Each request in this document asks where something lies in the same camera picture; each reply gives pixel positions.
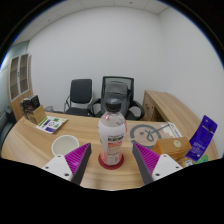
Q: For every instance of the wooden side desk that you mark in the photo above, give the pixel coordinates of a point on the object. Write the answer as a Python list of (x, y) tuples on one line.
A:
[(170, 106)]

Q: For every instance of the clear drink bottle black cap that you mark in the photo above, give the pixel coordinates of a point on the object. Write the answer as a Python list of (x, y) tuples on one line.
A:
[(112, 133)]

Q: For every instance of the white paper cup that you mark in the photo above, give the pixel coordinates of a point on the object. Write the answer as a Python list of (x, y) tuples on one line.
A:
[(64, 145)]

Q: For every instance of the white green purple leaflet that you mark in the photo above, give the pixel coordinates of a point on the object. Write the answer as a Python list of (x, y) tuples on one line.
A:
[(51, 124)]

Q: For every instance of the black sofa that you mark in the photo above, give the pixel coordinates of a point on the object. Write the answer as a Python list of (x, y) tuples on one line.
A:
[(6, 125)]

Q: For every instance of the black office chair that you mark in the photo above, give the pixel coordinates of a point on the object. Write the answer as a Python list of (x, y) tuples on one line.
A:
[(80, 91)]

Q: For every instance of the wooden glass-door cabinet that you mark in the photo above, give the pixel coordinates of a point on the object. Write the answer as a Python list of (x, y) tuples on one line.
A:
[(21, 100)]

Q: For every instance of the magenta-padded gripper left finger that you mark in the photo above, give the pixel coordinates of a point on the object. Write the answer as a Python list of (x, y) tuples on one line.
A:
[(59, 165)]

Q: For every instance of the purple plastic package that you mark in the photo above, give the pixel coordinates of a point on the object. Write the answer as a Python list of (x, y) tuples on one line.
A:
[(201, 140)]

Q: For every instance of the small yellow box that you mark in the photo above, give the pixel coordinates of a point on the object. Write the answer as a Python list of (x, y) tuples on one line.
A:
[(186, 162)]

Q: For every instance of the orange-brown carton box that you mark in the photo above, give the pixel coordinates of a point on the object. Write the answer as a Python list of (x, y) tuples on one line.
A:
[(171, 146)]

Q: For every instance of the flat box with round print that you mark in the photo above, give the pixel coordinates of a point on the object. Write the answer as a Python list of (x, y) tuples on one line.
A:
[(146, 133)]

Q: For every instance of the grey mesh office chair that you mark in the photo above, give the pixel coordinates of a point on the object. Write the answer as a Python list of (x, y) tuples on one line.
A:
[(116, 88)]

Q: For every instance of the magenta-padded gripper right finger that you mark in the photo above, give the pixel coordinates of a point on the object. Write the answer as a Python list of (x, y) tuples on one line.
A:
[(164, 165)]

